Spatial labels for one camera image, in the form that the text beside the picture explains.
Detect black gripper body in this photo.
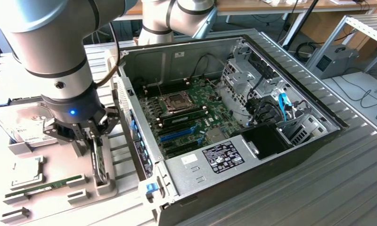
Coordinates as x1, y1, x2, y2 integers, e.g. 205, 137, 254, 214
39, 87, 107, 125

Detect graphics card with metal bracket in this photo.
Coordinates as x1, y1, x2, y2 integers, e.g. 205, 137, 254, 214
86, 131, 110, 186

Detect silver hard disk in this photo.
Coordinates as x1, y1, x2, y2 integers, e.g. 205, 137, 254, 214
0, 101, 58, 148

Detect green motherboard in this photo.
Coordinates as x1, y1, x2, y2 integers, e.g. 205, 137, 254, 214
137, 79, 249, 160

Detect grey parts rack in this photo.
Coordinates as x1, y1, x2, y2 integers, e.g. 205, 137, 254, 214
0, 135, 118, 224

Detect silver CPU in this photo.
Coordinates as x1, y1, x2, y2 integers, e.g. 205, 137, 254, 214
10, 161, 41, 186

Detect blue expansion slot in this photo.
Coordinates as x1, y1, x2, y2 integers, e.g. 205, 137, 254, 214
158, 125, 198, 142

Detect green RAM stick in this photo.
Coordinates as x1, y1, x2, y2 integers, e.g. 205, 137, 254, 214
3, 174, 82, 198

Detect dark RAM stick with label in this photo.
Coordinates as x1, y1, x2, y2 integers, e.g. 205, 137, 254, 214
161, 112, 209, 126

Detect CPU socket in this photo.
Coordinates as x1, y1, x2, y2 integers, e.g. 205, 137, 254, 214
158, 91, 194, 114

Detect blue case latch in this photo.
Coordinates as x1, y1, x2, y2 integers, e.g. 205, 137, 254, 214
143, 183, 158, 195

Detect grey power supply unit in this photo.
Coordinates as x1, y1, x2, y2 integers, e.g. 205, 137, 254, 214
162, 135, 258, 197

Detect grey chipset heatsink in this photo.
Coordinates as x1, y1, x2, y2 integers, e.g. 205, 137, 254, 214
205, 129, 230, 145

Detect silver disk bay cage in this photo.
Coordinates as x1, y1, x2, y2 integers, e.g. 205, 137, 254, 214
221, 57, 273, 123

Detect open black PC case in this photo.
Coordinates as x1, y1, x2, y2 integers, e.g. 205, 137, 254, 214
103, 34, 349, 226

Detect black stand pole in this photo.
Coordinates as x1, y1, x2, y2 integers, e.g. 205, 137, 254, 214
281, 0, 318, 51

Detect grey control box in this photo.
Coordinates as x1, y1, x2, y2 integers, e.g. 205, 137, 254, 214
314, 44, 361, 80

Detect black looped wire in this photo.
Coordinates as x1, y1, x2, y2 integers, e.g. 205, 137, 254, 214
190, 53, 222, 80

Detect wooden desk white frame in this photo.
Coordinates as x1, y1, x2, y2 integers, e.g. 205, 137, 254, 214
215, 0, 377, 23
0, 2, 145, 55

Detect black wire bundle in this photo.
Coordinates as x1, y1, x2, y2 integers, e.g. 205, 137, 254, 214
246, 97, 282, 125

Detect blue wire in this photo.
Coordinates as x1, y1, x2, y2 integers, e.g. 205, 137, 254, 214
277, 92, 291, 123

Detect coiled black cable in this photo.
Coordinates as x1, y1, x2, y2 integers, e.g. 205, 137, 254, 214
294, 41, 317, 59

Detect aluminium frame table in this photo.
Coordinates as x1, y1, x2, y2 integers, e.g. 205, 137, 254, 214
303, 13, 377, 73

